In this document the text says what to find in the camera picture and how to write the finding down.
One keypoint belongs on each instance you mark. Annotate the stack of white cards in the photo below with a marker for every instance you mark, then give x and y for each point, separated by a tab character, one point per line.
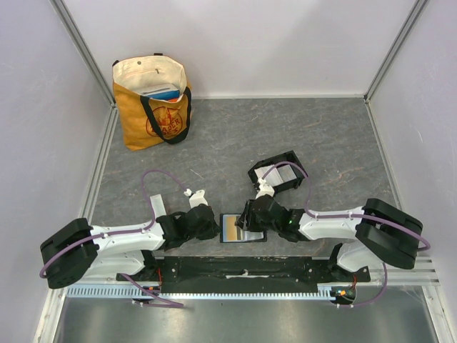
273	177

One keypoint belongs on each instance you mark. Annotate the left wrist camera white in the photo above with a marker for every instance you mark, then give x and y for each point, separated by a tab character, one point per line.
196	198

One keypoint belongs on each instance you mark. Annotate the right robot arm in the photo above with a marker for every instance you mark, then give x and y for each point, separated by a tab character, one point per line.
372	234

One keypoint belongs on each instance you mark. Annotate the silver VIP card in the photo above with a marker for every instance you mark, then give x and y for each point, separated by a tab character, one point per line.
287	173

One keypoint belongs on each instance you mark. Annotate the black leather card holder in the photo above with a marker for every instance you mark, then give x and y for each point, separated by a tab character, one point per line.
248	237

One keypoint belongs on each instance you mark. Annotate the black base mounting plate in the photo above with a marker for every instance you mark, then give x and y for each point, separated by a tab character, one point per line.
244	273

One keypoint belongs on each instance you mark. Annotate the slotted cable duct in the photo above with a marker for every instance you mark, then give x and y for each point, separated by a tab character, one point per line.
129	291

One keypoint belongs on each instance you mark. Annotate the orange canvas tote bag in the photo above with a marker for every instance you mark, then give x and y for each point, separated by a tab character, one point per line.
147	122

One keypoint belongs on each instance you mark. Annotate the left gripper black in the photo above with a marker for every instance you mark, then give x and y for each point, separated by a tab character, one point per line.
212	231

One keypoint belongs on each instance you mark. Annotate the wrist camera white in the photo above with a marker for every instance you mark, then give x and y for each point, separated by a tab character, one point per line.
264	189
196	198

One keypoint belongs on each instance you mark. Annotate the clear acrylic rectangular block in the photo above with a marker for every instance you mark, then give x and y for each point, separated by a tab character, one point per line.
157	204

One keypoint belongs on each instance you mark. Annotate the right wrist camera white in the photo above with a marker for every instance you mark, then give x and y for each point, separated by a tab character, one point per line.
264	189

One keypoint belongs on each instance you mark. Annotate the black plastic card bin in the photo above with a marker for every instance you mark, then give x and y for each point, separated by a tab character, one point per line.
286	158

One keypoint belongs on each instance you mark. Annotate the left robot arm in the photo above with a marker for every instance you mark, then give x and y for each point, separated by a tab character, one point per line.
79	249

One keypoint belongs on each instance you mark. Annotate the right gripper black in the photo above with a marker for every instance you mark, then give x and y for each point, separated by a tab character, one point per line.
253	215

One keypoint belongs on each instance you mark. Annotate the blue book in bag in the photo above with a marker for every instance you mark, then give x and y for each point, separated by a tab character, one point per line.
164	92

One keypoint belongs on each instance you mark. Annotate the gold credit card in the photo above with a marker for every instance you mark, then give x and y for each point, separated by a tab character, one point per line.
232	232

